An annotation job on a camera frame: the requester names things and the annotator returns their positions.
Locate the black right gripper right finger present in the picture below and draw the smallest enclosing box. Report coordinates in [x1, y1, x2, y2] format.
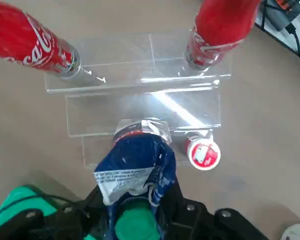
[162, 179, 270, 240]

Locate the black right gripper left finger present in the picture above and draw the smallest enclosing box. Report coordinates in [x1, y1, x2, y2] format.
[0, 186, 109, 240]

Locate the blue white milk carton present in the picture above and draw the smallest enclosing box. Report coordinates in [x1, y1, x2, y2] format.
[93, 118, 177, 240]

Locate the clear acrylic display stand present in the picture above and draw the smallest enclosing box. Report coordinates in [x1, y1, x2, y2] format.
[44, 29, 233, 169]

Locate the small red jar white lid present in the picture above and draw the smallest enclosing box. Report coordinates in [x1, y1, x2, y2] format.
[184, 134, 221, 172]

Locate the white paper snack cup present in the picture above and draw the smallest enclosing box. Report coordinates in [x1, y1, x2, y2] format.
[281, 222, 300, 240]

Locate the red cola bottle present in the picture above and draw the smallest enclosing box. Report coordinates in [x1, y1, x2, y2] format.
[0, 0, 83, 81]
[184, 0, 262, 72]

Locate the black red power plug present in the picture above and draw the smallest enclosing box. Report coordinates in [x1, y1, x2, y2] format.
[266, 0, 300, 32]

